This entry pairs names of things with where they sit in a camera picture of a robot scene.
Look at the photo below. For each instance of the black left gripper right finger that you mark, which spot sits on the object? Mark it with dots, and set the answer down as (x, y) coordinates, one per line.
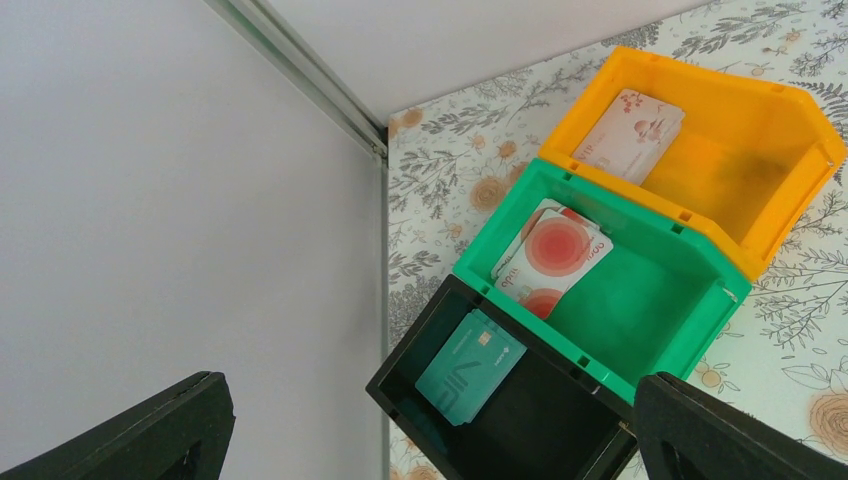
(685, 433)

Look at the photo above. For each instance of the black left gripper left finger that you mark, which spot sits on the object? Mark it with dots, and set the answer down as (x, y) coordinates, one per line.
(182, 432)

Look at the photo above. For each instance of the red circle white card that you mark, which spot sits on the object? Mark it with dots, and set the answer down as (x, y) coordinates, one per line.
(554, 257)

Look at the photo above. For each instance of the teal card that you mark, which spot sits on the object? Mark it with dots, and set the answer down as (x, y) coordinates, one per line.
(469, 367)

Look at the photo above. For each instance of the red circle card in green bin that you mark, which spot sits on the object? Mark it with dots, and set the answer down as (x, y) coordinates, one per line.
(543, 206)

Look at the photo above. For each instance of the pale floral card in orange bin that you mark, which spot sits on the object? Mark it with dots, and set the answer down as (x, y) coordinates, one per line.
(631, 136)

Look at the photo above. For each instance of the green plastic bin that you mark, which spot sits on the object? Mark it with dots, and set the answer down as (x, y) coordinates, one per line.
(655, 303)

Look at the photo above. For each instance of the black plastic bin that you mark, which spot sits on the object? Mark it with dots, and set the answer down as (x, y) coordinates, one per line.
(549, 419)

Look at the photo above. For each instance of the orange plastic bin left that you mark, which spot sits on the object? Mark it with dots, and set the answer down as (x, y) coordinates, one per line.
(749, 159)

